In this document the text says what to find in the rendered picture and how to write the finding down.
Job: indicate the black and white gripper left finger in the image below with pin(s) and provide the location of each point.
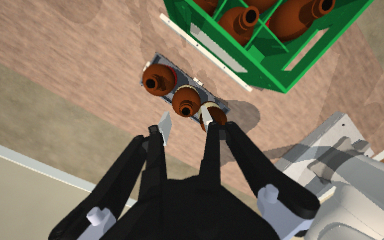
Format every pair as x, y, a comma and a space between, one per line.
101, 209

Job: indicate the green box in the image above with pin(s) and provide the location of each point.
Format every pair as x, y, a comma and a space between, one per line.
263, 59

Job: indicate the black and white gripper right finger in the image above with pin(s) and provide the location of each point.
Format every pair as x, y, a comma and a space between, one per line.
286, 205

